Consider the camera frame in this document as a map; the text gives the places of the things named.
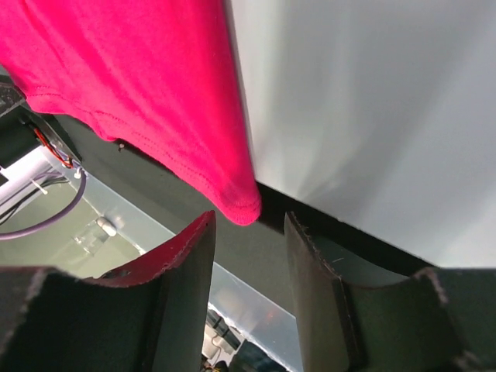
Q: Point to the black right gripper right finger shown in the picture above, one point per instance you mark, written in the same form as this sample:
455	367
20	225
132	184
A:
353	315

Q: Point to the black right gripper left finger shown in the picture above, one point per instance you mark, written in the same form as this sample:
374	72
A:
146	315

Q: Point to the crimson red t shirt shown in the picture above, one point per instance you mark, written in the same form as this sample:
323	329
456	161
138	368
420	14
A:
159	75

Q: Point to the aluminium front extrusion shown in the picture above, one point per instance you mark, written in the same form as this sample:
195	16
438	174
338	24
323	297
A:
106	230

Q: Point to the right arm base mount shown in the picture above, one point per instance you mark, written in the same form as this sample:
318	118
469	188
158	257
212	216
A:
23	130

